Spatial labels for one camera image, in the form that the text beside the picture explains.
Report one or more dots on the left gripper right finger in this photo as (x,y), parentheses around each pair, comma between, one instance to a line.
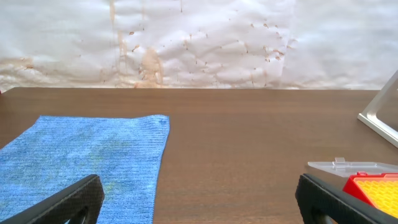
(326,202)

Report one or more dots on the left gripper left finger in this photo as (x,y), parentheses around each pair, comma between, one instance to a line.
(71,202)

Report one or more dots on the blue cloth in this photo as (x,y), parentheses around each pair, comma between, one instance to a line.
(93,161)

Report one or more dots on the red and yellow tip box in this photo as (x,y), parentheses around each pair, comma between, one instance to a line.
(376,186)

